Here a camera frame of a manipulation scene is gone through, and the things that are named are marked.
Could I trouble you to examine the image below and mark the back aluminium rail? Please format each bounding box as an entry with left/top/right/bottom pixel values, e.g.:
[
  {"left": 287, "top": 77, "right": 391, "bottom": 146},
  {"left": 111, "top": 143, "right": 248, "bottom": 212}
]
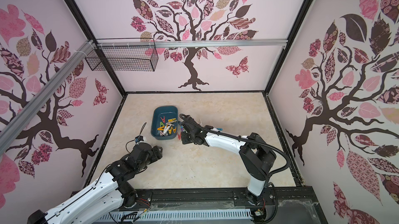
[{"left": 97, "top": 39, "right": 288, "bottom": 48}]

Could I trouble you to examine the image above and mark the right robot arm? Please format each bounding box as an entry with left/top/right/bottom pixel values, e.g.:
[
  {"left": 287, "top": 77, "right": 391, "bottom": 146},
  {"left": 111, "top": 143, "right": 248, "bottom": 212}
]
[{"left": 179, "top": 114, "right": 276, "bottom": 205}]

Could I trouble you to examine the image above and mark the left aluminium rail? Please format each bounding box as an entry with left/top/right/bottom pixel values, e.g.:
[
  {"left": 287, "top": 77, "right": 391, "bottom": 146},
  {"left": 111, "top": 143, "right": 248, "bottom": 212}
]
[{"left": 1, "top": 40, "right": 96, "bottom": 154}]

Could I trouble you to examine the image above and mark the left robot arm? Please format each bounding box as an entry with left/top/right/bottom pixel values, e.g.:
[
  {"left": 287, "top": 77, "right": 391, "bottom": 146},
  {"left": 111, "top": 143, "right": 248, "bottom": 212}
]
[{"left": 27, "top": 142, "right": 163, "bottom": 224}]

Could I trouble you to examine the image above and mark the dark teal storage box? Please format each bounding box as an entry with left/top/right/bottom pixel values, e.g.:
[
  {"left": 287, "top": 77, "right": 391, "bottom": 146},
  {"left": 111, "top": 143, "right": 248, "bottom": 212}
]
[{"left": 151, "top": 106, "right": 179, "bottom": 141}]

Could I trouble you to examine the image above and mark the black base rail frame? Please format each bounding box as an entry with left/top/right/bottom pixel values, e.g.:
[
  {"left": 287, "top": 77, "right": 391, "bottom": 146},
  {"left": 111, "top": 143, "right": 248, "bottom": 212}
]
[{"left": 58, "top": 186, "right": 328, "bottom": 224}]

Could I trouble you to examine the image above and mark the right black corrugated cable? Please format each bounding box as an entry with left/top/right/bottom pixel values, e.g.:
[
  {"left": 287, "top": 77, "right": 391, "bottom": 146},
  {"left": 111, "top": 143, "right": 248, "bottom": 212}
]
[{"left": 179, "top": 113, "right": 292, "bottom": 190}]

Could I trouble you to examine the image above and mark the black wire basket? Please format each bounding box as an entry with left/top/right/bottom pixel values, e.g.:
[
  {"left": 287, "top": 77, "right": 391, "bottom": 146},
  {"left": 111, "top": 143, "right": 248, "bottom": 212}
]
[{"left": 85, "top": 37, "right": 159, "bottom": 72}]

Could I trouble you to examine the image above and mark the white slotted cable duct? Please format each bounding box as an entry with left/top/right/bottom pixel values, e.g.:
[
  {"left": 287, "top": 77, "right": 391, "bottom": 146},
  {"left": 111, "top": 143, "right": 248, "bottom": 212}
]
[{"left": 95, "top": 209, "right": 253, "bottom": 224}]

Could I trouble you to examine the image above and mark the aluminium rail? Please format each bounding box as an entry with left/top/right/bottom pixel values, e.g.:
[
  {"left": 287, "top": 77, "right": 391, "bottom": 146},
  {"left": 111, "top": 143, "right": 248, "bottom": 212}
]
[
  {"left": 97, "top": 39, "right": 288, "bottom": 48},
  {"left": 1, "top": 40, "right": 96, "bottom": 154}
]

